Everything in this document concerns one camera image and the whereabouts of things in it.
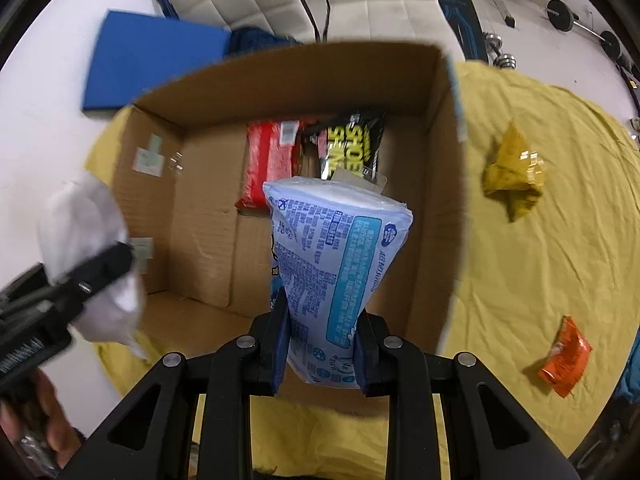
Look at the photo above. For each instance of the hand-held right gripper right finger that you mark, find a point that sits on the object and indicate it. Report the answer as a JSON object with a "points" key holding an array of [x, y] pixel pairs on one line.
{"points": [[361, 355]]}

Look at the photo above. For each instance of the yellow blanket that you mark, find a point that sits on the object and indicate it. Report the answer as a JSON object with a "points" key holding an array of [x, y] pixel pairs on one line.
{"points": [[540, 260]]}

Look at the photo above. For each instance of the dark blue cloth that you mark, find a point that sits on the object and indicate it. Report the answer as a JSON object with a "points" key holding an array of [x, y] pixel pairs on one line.
{"points": [[255, 40]]}

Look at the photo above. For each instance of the blue and black banner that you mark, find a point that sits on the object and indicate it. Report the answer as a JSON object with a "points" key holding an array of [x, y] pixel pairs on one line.
{"points": [[457, 7]]}

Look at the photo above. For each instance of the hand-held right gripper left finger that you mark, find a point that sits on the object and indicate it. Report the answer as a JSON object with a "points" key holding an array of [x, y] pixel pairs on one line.
{"points": [[281, 340]]}

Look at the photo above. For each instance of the white soft packet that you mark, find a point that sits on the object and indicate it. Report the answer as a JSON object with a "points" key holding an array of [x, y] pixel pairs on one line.
{"points": [[92, 240]]}

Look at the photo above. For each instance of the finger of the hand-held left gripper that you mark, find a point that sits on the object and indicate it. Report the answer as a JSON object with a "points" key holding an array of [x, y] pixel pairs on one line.
{"points": [[102, 267]]}

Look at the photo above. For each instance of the orange snack packet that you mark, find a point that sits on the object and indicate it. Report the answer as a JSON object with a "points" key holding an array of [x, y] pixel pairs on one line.
{"points": [[564, 357]]}

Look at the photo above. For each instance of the person's left hand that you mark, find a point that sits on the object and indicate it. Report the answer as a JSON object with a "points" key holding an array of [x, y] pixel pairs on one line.
{"points": [[42, 420]]}

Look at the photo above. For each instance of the light blue snack packet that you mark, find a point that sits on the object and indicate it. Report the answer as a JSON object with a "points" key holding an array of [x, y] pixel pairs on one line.
{"points": [[327, 280]]}

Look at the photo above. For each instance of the black and yellow snack packet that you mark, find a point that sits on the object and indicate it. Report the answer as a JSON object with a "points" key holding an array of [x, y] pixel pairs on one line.
{"points": [[350, 147]]}

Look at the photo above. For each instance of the barbell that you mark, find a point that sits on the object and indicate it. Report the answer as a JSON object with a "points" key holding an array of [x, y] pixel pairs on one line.
{"points": [[582, 25]]}

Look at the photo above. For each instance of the cardboard box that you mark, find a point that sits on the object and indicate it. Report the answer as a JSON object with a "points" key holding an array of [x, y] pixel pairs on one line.
{"points": [[300, 170]]}

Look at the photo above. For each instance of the dumbbell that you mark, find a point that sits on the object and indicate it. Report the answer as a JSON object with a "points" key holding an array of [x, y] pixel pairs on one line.
{"points": [[500, 50]]}

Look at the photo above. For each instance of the blue foam mat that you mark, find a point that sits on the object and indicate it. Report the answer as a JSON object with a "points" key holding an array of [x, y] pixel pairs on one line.
{"points": [[150, 67]]}

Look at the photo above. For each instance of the red snack packet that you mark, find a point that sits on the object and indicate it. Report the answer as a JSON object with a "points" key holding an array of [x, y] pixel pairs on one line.
{"points": [[267, 165]]}

